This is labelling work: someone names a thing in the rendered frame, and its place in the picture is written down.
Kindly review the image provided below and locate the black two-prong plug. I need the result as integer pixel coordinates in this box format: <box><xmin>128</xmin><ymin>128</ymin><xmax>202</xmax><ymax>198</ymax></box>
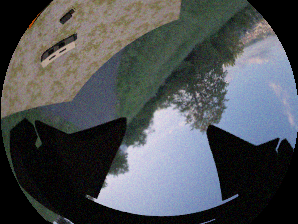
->
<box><xmin>60</xmin><ymin>11</ymin><xmax>72</xmax><ymax>26</ymax></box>

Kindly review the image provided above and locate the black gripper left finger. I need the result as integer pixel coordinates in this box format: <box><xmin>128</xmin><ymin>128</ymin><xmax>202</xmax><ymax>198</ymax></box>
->
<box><xmin>35</xmin><ymin>117</ymin><xmax>126</xmax><ymax>198</ymax></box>

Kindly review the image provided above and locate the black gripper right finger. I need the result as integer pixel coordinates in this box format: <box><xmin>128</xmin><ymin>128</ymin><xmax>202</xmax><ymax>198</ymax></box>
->
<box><xmin>206</xmin><ymin>125</ymin><xmax>279</xmax><ymax>201</ymax></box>

